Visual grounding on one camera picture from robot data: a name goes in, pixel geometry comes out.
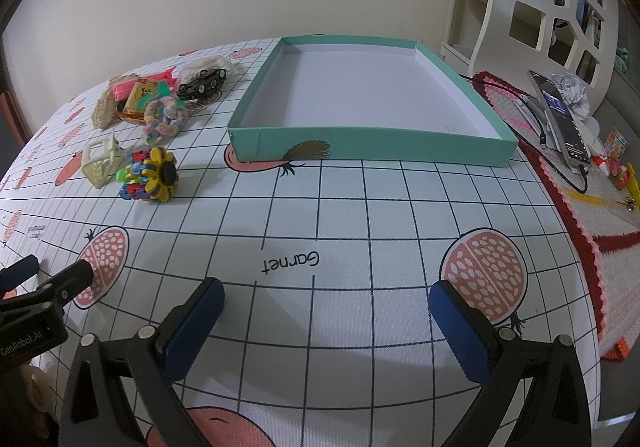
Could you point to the black toy car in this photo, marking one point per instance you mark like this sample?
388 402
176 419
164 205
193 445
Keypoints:
202 83

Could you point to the smartphone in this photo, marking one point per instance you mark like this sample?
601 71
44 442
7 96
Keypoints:
560 117

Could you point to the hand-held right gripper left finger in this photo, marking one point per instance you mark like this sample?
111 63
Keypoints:
192 327

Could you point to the white round object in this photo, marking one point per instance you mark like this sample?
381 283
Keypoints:
594 129

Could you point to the red white crochet blanket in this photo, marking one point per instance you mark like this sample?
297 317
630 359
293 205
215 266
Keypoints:
600 217

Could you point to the yellow snack packet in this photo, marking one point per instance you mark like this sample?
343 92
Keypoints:
135 103

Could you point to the puzzle cube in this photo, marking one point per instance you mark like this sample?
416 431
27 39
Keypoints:
617 142

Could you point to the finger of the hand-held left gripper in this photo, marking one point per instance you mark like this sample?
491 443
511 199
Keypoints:
72 277
17 272

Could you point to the small red white figure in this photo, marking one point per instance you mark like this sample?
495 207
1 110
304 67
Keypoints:
602 166

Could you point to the crumpled white paper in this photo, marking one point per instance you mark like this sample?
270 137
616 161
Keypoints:
570 89

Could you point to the bag of cotton swabs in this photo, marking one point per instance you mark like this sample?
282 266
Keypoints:
210 62

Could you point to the green plastic toy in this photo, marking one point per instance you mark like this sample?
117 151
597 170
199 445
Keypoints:
150 100

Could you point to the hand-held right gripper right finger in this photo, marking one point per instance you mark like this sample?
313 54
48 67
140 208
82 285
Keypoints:
460 337

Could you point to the grid fruit print tablecloth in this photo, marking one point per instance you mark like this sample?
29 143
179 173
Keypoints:
350 227

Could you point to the pink hair roller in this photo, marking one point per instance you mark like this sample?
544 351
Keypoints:
125 89

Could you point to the beige lace scrunchie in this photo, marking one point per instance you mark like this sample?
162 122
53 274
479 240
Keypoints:
102 112

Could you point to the teal cardboard box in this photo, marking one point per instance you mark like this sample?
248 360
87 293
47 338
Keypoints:
360 87

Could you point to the cream hair claw clip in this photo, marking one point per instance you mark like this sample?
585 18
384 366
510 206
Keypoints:
97 172

